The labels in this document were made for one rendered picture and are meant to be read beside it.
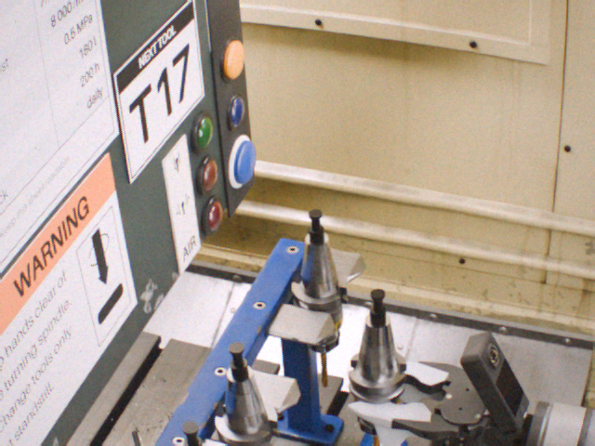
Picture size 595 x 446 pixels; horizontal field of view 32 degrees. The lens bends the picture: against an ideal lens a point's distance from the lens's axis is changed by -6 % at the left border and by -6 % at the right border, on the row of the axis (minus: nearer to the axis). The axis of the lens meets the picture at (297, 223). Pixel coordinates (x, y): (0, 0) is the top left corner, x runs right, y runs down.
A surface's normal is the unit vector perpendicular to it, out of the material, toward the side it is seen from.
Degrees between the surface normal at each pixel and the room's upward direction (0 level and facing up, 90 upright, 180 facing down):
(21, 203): 90
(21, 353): 90
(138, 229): 90
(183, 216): 90
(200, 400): 0
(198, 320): 24
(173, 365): 0
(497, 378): 60
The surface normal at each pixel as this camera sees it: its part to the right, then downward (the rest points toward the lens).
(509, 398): 0.78, -0.23
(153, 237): 0.94, 0.17
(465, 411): -0.03, -0.80
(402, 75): -0.35, 0.58
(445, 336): -0.20, -0.47
